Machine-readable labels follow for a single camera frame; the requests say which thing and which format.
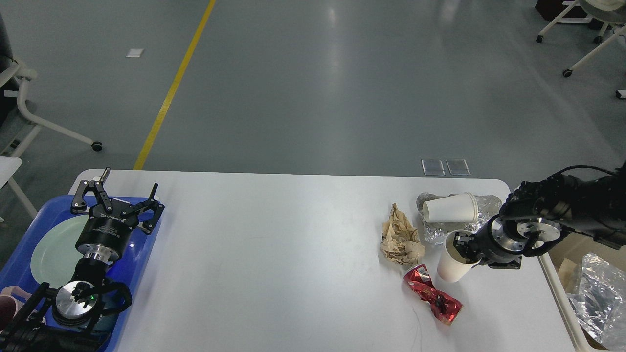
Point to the white chair frame left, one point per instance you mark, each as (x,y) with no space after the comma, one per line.
(16,76)

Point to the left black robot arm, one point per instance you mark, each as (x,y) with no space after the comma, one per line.
(62,320)

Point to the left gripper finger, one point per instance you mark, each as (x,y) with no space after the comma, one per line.
(95,187)
(152,205)

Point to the aluminium foil sheet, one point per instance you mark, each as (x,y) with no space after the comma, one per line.
(599,302)

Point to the brown paper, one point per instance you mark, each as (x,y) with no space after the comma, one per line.
(400,240)

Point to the white paper cup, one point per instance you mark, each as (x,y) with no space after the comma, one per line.
(448,269)
(459,208)

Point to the beige plastic bin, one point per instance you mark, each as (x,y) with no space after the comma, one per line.
(574,247)

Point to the white side table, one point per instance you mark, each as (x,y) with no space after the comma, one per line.
(8,167)

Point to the red snack wrapper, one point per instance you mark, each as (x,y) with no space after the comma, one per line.
(443,306)

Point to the lying white paper cup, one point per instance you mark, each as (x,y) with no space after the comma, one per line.
(459,208)

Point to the small crumpled foil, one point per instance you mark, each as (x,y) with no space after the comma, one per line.
(435,233)

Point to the large brown paper bag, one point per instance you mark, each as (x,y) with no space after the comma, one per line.
(568,275)

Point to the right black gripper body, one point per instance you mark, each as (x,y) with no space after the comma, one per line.
(498,245)

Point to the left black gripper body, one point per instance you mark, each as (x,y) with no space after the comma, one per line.
(108,229)

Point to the light green plate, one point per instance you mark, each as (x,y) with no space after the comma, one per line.
(56,260)

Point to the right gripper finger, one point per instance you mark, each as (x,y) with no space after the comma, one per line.
(463,240)
(465,256)

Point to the pink home mug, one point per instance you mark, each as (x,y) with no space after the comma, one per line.
(10,303)

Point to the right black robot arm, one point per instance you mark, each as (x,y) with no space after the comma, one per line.
(538,215)

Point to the dark teal home mug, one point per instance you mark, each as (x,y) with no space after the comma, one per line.
(113,299)

